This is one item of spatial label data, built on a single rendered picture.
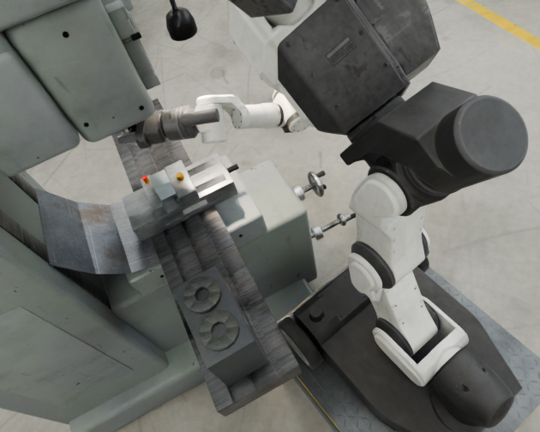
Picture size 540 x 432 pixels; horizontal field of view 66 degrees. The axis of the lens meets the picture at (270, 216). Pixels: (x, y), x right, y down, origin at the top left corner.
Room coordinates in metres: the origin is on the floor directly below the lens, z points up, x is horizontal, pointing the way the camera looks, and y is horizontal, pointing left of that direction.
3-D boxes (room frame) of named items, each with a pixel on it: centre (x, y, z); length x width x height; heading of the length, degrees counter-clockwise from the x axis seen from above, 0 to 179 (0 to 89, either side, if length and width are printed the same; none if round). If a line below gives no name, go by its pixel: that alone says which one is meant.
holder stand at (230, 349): (0.41, 0.19, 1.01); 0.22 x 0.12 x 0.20; 14
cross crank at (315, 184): (1.04, -0.19, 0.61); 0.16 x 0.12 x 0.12; 103
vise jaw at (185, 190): (0.91, 0.24, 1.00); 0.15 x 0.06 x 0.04; 12
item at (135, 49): (0.96, 0.19, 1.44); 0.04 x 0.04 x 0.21; 13
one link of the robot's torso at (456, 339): (0.32, -0.32, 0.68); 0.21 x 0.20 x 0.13; 24
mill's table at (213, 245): (0.87, 0.29, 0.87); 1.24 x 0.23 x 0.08; 13
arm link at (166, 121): (0.91, 0.21, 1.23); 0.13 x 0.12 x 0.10; 168
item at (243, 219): (0.93, 0.30, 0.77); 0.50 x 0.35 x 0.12; 103
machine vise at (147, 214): (0.91, 0.27, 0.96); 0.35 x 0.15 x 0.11; 102
